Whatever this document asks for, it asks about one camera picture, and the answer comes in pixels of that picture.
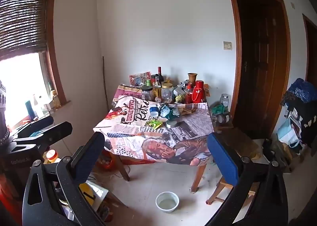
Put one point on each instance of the plastic jar gold lid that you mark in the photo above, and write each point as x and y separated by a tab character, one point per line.
167	92

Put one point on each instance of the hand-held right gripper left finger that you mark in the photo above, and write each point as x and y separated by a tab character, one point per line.
88	157

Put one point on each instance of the dark lid jar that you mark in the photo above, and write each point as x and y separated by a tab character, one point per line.
147	93

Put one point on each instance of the red snack bag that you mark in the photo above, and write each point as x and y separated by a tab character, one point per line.
140	77

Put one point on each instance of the green packet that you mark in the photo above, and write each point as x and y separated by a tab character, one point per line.
156	124

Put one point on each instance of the wooden table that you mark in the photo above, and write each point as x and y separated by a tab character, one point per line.
198	177

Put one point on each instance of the yellowish bottle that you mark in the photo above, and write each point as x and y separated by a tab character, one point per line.
54	96

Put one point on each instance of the orange lid jar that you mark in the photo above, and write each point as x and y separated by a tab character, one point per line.
52	155

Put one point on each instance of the green cloth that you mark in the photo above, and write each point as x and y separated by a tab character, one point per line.
218	109

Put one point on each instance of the clear liquor bottle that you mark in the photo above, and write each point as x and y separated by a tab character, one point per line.
156	90

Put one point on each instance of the light blue bag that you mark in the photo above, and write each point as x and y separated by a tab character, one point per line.
288	134

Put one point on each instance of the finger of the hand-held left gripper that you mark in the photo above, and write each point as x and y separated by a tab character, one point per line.
58	130
40	122

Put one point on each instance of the yellow plastic object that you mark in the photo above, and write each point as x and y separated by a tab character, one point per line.
88	191

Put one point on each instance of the brown vase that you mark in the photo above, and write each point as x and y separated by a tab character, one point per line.
192	78

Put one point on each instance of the clear container blue label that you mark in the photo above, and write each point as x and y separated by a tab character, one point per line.
154	112

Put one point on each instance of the green cap bottle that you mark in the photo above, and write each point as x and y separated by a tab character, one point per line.
148	83

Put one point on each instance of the brown cardboard carton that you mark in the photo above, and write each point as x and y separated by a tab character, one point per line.
187	111

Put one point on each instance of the teal bottle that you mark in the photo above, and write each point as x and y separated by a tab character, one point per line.
29	110

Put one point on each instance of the black shoes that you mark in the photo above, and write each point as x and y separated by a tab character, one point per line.
268	149

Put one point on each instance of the dark wine bottle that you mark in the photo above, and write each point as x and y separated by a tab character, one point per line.
160	74

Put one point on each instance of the custard apple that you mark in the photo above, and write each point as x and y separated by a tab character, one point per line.
180	98

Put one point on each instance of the dark glass jar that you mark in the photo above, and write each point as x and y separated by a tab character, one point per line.
223	118

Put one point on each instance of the white bowl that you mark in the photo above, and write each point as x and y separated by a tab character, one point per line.
167	202

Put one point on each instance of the light switch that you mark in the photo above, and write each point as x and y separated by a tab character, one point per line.
227	45

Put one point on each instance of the wooden window frame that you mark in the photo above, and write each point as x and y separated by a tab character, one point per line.
53	67

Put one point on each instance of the red thermos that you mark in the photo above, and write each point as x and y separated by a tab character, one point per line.
198	92

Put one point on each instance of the printed tablecloth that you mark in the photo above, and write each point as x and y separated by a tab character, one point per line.
138	122

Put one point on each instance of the red sauce bottle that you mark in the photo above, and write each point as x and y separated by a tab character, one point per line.
189	95

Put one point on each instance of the bamboo window blind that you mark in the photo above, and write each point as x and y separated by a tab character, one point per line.
24	17

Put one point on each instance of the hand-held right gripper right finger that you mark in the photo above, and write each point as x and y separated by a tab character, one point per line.
223	160

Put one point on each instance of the thin wooden stick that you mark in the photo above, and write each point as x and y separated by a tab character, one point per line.
105	82

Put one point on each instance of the white green box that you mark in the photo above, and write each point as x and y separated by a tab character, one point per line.
178	89

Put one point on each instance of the pile of clothes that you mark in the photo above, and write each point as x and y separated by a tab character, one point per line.
302	97

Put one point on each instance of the dark wooden door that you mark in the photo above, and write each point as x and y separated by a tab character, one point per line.
257	67
311	50

